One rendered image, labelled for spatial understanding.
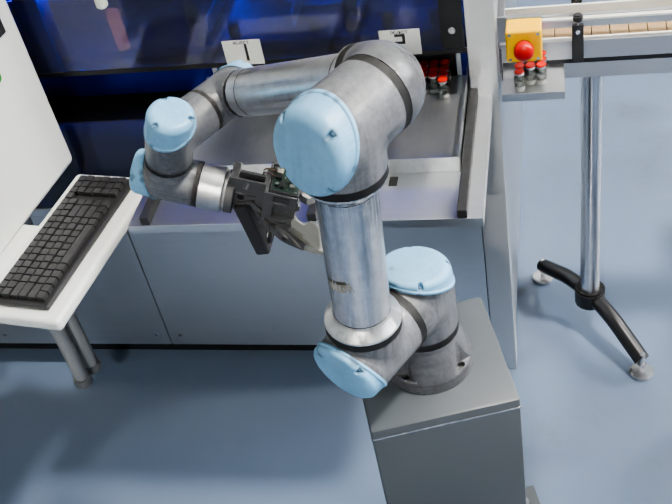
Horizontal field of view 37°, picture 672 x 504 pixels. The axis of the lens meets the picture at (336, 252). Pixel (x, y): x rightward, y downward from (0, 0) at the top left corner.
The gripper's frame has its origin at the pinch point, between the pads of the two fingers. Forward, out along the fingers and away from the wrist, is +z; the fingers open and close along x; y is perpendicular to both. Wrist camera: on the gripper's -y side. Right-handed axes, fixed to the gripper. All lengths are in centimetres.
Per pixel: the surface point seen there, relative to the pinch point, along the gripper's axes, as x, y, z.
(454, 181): 27.6, -11.4, 19.9
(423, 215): 17.8, -12.3, 14.7
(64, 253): 14, -42, -53
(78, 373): 27, -107, -56
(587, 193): 67, -43, 60
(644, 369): 47, -81, 88
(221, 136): 46, -30, -28
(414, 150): 37.7, -15.1, 12.0
